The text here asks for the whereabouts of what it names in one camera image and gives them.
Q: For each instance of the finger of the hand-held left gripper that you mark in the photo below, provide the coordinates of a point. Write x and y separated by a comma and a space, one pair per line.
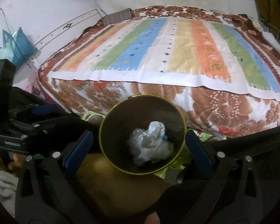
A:
32, 128
44, 109

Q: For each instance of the light blue wrapper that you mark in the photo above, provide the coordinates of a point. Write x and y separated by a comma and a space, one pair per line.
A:
165, 137

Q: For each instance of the white printed plastic bag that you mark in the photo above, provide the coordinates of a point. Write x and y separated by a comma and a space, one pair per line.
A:
151, 149

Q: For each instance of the person's left hand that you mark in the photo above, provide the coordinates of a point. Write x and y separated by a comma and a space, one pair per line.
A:
16, 165

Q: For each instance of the metal rack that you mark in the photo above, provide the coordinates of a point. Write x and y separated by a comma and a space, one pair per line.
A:
274, 31

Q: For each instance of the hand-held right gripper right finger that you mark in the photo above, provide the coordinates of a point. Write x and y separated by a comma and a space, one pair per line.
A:
198, 154

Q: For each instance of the striped colourful mat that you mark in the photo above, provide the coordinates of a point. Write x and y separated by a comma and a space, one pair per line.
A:
184, 58

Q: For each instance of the dark bin with gold rim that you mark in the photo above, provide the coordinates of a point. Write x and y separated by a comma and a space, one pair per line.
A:
121, 121

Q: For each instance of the white knitted cloth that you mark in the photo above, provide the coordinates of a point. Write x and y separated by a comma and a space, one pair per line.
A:
2, 186

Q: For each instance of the grey pillow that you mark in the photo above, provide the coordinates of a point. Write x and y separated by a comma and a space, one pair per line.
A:
117, 16

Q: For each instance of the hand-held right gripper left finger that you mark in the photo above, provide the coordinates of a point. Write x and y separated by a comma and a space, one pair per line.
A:
78, 150

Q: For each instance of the blue bag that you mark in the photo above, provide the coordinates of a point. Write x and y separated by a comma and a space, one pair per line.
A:
21, 46

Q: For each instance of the person's dark trousers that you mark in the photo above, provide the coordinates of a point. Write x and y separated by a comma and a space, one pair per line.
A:
259, 140

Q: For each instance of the brown floral blanket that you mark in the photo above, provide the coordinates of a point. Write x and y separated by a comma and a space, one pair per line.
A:
212, 107

